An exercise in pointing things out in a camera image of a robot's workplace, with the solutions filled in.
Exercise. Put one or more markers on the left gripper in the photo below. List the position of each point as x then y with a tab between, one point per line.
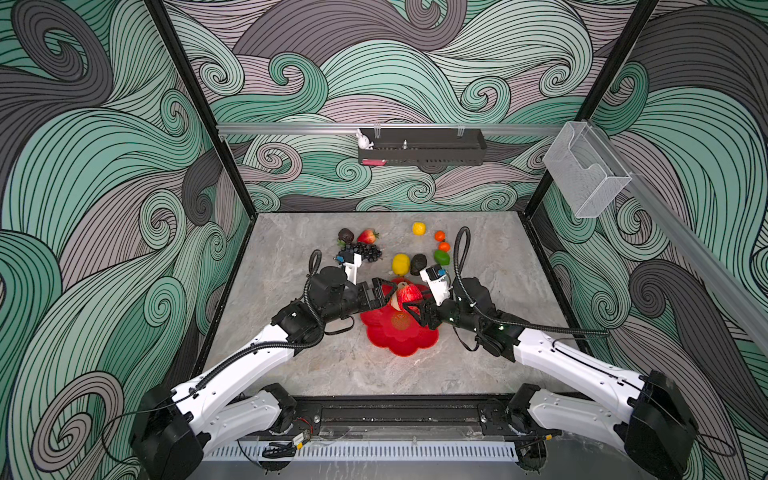
379	301

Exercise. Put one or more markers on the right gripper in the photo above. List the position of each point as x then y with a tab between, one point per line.
426	303

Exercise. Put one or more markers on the red apple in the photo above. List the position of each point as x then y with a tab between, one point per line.
405	294

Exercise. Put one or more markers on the red flower-shaped fruit bowl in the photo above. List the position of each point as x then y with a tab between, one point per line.
388	328

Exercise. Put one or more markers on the dark purple mangosteen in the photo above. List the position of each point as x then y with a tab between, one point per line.
346	236

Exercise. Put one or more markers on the beige pear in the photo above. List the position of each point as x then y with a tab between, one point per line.
394	302

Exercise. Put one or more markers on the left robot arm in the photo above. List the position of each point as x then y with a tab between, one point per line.
175	427

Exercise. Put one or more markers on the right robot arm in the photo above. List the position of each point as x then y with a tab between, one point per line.
643	415

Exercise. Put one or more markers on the large yellow lemon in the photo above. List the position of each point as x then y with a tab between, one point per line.
401	265

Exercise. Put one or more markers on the black grape bunch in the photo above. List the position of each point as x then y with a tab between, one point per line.
368	252

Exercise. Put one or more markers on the dark avocado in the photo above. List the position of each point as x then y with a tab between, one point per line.
418	263

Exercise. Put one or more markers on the green lime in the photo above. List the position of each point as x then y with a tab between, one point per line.
441	257

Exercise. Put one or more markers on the red strawberry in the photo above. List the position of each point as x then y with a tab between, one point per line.
368	236

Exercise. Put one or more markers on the small yellow lemon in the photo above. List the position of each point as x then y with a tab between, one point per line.
419	229

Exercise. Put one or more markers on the white figurine on shelf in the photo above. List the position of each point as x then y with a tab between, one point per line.
363	141

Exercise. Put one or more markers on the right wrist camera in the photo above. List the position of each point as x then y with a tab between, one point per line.
438	281

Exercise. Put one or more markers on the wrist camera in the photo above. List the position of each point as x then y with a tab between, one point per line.
350	261
438	281

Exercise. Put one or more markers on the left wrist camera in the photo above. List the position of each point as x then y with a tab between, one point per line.
350	261

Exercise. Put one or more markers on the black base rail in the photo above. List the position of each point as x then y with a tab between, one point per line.
492	412

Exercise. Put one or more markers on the black wall shelf tray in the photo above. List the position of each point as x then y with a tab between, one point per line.
429	149

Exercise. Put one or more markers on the white slotted cable duct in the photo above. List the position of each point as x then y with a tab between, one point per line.
368	451

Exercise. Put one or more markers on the aluminium wall rail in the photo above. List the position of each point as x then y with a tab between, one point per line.
333	128

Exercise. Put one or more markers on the clear plastic wall bin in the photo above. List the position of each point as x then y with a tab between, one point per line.
587	169

